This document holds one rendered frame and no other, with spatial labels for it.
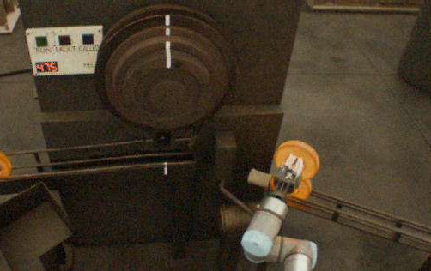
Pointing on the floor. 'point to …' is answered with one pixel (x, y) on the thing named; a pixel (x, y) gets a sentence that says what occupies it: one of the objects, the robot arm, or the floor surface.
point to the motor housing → (232, 233)
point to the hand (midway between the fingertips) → (297, 157)
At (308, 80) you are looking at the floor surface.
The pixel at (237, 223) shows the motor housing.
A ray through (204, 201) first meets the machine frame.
